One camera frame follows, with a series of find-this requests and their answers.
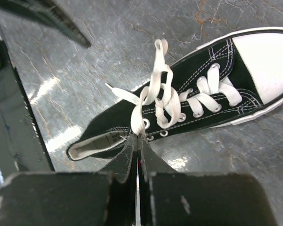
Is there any black canvas sneaker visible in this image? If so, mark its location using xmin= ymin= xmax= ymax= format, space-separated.
xmin=67 ymin=27 xmax=283 ymax=161

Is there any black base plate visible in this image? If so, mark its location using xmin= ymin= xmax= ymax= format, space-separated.
xmin=0 ymin=27 xmax=54 ymax=183

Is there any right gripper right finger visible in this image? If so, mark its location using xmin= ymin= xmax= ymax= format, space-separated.
xmin=137 ymin=135 xmax=277 ymax=226

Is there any white shoelace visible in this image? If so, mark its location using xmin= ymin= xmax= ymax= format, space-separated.
xmin=107 ymin=39 xmax=242 ymax=135

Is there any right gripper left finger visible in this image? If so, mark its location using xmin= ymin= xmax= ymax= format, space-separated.
xmin=0 ymin=135 xmax=137 ymax=226

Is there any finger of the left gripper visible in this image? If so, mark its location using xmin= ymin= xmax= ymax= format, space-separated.
xmin=0 ymin=0 xmax=92 ymax=48

